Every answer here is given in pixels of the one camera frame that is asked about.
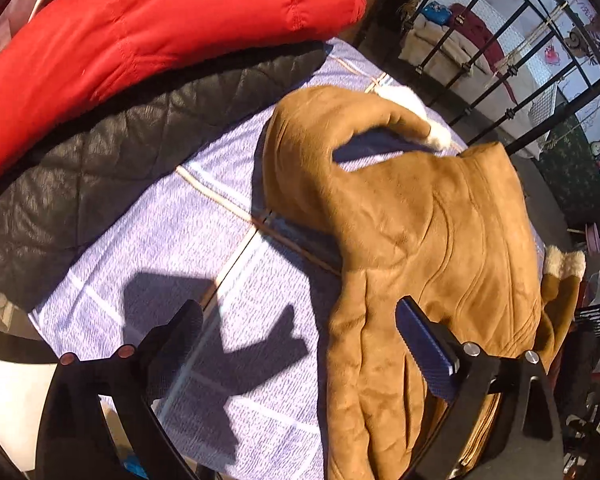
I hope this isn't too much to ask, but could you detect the blue plaid bed sheet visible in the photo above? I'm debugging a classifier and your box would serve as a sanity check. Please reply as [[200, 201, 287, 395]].
[[32, 39, 407, 479]]

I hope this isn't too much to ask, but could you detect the black quilted jacket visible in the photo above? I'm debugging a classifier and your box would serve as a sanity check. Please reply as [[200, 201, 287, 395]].
[[0, 41, 327, 312]]

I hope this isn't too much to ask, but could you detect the red puffer jacket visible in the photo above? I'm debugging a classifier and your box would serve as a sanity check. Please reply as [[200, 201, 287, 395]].
[[0, 0, 366, 177]]

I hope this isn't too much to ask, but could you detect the white sofa with cushions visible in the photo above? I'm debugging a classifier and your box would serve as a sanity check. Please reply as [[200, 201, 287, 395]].
[[400, 0, 557, 136]]

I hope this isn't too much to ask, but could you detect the black iron bed frame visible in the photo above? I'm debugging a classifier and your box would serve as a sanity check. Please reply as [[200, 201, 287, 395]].
[[373, 0, 600, 158]]

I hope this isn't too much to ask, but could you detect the brown suede fur-lined jacket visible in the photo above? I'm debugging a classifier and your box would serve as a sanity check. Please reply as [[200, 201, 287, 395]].
[[262, 86, 586, 479]]

